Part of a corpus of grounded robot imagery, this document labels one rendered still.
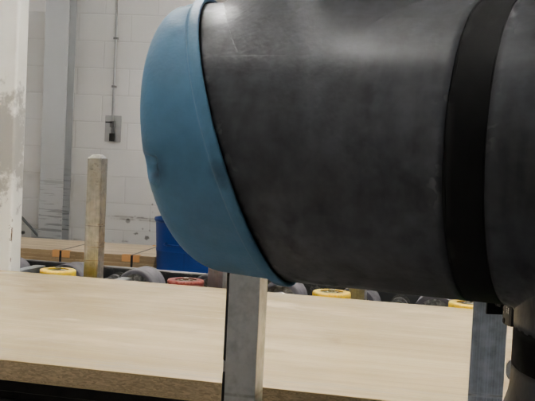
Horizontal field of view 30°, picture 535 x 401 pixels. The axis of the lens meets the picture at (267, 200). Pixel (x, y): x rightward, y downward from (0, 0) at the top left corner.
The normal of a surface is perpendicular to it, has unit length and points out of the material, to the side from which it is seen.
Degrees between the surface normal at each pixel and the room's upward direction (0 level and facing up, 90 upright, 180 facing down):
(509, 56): 58
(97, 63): 90
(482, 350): 90
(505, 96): 73
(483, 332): 90
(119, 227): 90
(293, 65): 65
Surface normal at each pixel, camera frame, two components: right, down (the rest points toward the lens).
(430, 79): -0.36, -0.43
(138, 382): -0.24, 0.04
